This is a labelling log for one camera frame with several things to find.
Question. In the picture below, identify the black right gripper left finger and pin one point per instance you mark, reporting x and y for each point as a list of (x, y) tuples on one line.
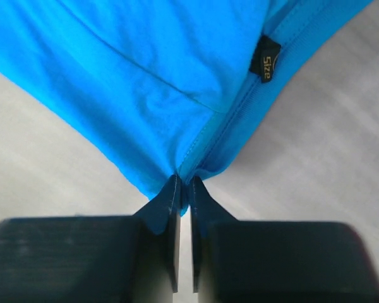
[(123, 258)]

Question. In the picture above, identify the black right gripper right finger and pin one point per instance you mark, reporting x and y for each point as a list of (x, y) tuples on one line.
[(275, 261)]

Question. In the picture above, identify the blue t shirt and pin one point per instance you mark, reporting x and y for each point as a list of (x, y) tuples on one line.
[(163, 87)]

